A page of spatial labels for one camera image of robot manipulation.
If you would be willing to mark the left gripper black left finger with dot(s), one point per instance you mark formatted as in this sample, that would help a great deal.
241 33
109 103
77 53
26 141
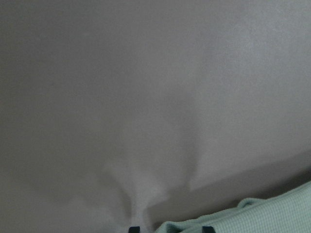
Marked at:
134 229

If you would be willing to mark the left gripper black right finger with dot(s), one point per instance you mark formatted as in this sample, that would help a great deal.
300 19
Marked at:
207 229

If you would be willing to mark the olive green long-sleeve shirt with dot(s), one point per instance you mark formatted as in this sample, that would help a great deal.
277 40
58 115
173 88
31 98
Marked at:
287 213

